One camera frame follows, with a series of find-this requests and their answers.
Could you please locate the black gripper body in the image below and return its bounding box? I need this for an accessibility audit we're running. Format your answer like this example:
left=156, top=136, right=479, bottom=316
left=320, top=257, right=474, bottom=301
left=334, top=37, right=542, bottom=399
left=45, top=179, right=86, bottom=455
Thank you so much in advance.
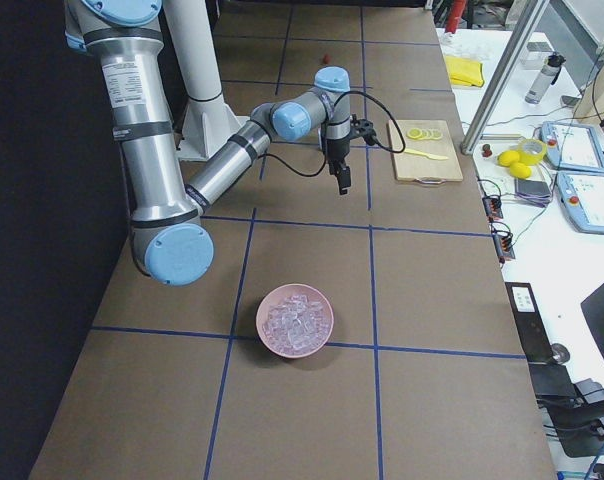
left=325, top=139, right=350, bottom=169

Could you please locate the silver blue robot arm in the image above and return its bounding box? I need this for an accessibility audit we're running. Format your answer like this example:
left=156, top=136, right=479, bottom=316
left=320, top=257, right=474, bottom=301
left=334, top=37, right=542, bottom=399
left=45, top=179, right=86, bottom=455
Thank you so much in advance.
left=64, top=1, right=352, bottom=286

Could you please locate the pile of clear ice cubes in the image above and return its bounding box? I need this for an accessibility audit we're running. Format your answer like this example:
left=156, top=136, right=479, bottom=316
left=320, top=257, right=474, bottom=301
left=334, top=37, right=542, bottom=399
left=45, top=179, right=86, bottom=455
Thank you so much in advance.
left=258, top=294, right=333, bottom=358

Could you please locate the yellow plastic knife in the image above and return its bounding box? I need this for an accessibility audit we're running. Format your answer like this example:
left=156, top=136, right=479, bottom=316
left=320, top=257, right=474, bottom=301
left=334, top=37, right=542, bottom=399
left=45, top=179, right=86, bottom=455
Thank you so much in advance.
left=403, top=148, right=449, bottom=161

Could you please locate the lemon slice left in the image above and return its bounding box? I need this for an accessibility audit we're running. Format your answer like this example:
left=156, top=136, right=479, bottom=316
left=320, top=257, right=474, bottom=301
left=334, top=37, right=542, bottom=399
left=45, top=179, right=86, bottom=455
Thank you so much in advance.
left=407, top=128, right=422, bottom=140

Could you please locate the wooden cutting board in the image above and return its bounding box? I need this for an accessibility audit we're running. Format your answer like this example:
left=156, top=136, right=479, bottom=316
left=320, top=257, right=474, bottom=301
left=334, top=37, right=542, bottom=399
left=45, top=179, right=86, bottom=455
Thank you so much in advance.
left=387, top=120, right=463, bottom=184

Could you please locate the strawberry on side table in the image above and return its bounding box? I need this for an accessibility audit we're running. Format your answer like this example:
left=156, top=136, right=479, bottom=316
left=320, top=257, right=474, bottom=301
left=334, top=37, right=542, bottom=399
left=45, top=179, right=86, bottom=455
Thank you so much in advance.
left=482, top=144, right=493, bottom=158

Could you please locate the yellow cloth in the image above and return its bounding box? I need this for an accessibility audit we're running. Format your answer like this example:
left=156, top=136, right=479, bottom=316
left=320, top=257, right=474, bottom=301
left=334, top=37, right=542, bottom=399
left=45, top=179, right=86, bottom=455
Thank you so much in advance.
left=444, top=55, right=485, bottom=87

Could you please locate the orange electronics board upper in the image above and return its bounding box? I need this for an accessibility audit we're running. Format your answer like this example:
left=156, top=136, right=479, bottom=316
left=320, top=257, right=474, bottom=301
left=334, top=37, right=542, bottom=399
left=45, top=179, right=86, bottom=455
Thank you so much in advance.
left=483, top=195, right=503, bottom=222

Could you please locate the orange electronics board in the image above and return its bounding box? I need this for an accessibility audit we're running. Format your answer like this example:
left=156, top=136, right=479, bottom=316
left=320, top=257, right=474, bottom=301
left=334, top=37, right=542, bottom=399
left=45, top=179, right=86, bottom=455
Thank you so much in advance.
left=483, top=195, right=503, bottom=222
left=492, top=230, right=515, bottom=264

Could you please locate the pink bowl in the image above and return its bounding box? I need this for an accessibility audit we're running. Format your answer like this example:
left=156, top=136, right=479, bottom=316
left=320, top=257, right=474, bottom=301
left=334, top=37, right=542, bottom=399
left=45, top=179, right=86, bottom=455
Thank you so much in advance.
left=255, top=284, right=334, bottom=359

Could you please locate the whole lemon upper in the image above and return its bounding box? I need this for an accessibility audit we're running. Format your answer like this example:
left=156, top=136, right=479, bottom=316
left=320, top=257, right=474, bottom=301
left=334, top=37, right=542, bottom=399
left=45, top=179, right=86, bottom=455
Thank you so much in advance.
left=498, top=150, right=520, bottom=167

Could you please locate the whole lemon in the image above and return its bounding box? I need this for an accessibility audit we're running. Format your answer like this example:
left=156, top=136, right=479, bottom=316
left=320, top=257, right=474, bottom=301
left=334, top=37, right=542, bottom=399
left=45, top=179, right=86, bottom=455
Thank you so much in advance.
left=508, top=162, right=532, bottom=180
left=498, top=150, right=520, bottom=167

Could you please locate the orange electronics board lower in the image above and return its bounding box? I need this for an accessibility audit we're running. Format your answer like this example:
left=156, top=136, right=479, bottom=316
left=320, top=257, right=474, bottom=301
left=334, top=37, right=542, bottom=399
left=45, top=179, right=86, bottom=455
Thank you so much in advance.
left=492, top=230, right=515, bottom=264

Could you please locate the whole lemon lower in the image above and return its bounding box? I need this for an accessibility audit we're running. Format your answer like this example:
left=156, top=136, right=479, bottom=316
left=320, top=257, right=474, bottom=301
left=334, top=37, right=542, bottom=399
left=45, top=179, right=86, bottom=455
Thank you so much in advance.
left=508, top=162, right=532, bottom=180

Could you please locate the yellow tape roll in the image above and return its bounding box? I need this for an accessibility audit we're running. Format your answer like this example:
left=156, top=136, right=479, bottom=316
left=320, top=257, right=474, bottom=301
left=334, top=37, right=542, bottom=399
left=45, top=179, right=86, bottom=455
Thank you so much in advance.
left=517, top=138, right=547, bottom=166

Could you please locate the dark notebook stack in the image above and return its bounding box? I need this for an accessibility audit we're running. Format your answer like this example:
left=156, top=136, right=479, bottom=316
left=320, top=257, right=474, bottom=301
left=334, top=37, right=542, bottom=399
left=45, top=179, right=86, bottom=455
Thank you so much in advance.
left=514, top=178, right=552, bottom=207

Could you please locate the grey water bottle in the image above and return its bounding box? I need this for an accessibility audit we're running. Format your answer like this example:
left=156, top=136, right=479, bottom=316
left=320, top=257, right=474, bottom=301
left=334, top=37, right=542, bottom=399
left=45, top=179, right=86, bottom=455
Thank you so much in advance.
left=524, top=52, right=566, bottom=104

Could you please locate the upper teach pendant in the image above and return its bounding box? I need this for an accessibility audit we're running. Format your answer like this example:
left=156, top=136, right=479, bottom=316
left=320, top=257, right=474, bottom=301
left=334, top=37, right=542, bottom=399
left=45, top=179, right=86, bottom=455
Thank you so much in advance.
left=540, top=121, right=604, bottom=173

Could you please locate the teach pendant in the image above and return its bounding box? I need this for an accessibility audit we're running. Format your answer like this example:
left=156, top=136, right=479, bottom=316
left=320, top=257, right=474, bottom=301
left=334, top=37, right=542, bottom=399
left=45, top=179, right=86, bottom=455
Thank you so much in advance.
left=540, top=121, right=604, bottom=173
left=556, top=171, right=604, bottom=235

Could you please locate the lower teach pendant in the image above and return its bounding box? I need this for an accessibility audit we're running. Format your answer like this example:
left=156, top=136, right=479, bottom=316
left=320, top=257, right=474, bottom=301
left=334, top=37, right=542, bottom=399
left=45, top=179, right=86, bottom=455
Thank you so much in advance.
left=556, top=171, right=604, bottom=235

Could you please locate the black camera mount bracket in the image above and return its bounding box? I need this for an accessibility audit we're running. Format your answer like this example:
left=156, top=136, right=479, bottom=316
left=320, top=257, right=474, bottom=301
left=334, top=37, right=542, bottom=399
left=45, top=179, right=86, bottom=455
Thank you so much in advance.
left=349, top=115, right=378, bottom=146

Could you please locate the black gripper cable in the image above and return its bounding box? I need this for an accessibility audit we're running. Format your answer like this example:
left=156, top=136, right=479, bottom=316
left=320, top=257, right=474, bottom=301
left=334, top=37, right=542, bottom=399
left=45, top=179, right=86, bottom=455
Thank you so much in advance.
left=259, top=90, right=407, bottom=178

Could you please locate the aluminium frame post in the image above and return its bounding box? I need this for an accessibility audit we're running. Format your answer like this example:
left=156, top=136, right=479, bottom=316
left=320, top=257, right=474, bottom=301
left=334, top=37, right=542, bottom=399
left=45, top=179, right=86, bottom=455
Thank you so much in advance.
left=460, top=0, right=550, bottom=155

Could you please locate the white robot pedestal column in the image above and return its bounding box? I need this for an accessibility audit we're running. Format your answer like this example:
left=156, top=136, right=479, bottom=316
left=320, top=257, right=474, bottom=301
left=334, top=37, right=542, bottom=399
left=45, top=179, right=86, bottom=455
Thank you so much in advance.
left=163, top=0, right=247, bottom=162

